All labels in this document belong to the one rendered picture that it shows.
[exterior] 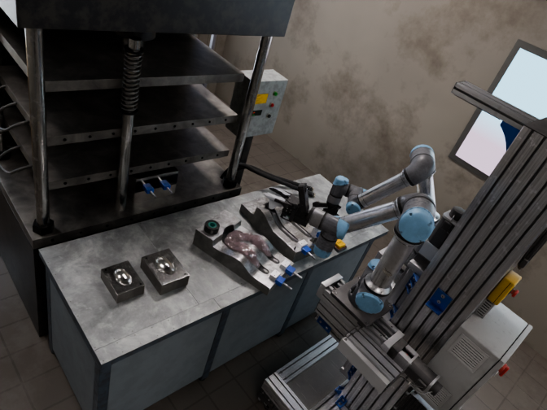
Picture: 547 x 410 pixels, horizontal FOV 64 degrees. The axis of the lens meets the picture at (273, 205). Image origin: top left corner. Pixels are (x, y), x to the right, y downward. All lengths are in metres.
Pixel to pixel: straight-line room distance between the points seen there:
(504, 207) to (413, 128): 2.48
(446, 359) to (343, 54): 3.23
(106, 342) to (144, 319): 0.19
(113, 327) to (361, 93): 3.28
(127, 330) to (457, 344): 1.39
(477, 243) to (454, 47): 2.39
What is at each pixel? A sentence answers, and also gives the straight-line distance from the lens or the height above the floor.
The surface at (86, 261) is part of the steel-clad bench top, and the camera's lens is 2.27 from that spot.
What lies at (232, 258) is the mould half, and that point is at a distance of 2.27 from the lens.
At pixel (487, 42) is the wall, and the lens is 3.91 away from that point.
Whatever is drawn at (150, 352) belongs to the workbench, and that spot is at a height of 0.62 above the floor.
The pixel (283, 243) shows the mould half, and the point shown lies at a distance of 2.47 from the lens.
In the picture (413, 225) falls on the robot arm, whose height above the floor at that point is 1.63.
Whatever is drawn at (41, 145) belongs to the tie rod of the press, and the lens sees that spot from 2.13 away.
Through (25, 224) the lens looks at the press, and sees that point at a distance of 2.50.
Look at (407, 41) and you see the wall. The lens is 4.21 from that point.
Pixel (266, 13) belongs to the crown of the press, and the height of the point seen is 1.92.
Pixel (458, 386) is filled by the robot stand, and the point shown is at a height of 0.98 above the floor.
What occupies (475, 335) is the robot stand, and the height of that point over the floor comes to 1.23.
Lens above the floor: 2.44
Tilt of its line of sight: 35 degrees down
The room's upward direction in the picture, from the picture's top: 19 degrees clockwise
